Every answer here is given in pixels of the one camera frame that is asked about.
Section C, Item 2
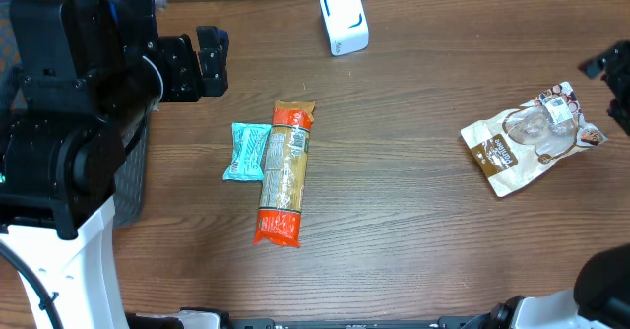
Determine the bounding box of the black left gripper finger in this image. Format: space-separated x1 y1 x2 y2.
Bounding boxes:
199 55 228 97
196 26 229 63

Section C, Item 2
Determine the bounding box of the teal snack bar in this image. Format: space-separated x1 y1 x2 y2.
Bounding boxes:
222 122 272 182

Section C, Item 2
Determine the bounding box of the clear brown snack bag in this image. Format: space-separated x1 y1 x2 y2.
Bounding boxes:
461 82 607 197

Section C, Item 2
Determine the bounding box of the orange pasta package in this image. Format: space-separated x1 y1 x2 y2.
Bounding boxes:
254 100 315 248

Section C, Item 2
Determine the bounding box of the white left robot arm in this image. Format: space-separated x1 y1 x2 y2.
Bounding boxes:
1 0 229 329

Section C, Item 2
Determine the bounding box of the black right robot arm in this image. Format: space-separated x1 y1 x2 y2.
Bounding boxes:
220 244 629 329

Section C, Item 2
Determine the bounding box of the white barcode scanner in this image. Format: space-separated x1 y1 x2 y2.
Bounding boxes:
319 0 369 56

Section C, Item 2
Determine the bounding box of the grey plastic basket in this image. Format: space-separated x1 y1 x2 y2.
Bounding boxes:
1 0 149 228

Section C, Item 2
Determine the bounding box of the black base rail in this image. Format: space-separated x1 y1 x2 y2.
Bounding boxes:
122 308 498 329

